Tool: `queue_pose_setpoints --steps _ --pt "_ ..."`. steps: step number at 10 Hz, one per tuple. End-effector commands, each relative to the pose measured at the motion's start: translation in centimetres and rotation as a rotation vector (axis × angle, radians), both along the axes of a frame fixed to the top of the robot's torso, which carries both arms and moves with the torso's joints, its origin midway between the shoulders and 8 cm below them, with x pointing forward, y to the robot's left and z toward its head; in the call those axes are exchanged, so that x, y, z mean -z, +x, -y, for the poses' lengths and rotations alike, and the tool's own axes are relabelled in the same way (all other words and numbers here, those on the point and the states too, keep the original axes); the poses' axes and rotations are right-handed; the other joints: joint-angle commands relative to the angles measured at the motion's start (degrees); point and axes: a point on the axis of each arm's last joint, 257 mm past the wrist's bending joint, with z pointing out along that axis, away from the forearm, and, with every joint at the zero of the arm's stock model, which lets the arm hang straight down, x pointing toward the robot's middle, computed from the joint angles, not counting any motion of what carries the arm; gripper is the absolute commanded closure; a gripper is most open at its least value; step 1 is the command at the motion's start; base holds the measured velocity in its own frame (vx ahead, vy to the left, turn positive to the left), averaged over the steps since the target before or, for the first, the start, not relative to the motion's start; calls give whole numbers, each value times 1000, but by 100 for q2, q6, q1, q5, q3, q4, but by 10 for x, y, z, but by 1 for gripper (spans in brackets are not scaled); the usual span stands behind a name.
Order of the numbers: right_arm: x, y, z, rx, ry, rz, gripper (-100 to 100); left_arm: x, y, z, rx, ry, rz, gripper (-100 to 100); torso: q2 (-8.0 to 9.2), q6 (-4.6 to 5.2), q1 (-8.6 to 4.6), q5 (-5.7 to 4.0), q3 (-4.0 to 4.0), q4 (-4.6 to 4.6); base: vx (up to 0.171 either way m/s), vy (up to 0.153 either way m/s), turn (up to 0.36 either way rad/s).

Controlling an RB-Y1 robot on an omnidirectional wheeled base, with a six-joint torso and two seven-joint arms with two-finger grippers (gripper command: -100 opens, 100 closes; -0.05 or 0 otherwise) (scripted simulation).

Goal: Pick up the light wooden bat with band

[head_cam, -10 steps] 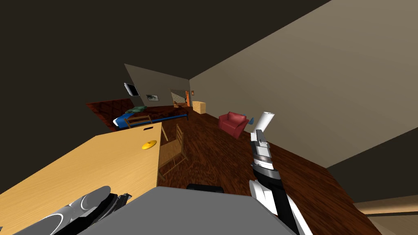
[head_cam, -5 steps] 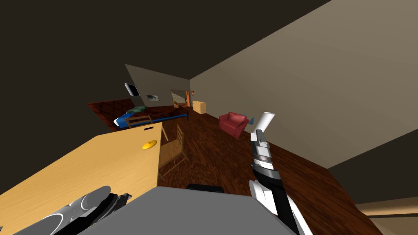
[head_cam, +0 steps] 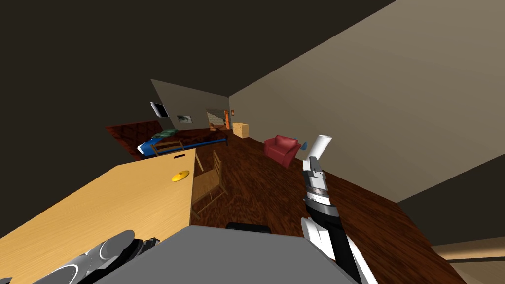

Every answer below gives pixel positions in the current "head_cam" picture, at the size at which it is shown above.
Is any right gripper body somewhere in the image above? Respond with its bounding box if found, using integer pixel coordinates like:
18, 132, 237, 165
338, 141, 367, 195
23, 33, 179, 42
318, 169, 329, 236
302, 156, 327, 179

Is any red armchair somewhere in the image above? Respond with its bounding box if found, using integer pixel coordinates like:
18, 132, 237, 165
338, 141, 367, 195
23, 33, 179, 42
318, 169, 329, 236
263, 134, 302, 167

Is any light wooden cabinet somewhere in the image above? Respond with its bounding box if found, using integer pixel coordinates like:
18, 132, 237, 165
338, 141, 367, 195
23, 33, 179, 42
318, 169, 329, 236
232, 122, 250, 139

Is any wooden chair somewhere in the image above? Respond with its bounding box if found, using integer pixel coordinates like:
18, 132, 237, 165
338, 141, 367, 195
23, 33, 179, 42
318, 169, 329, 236
191, 149, 228, 220
151, 140, 185, 157

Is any blue bed with dark cover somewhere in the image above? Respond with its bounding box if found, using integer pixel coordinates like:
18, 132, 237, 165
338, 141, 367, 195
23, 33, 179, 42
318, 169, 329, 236
137, 127, 229, 158

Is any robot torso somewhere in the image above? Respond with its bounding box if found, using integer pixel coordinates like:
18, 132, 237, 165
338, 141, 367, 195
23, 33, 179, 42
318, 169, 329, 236
94, 222, 361, 284

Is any light wooden table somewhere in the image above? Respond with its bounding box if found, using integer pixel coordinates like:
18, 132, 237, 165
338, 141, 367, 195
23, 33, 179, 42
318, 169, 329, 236
0, 148, 198, 284

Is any wall television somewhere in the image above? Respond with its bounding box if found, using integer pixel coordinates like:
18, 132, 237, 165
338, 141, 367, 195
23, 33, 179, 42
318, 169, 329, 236
150, 101, 170, 119

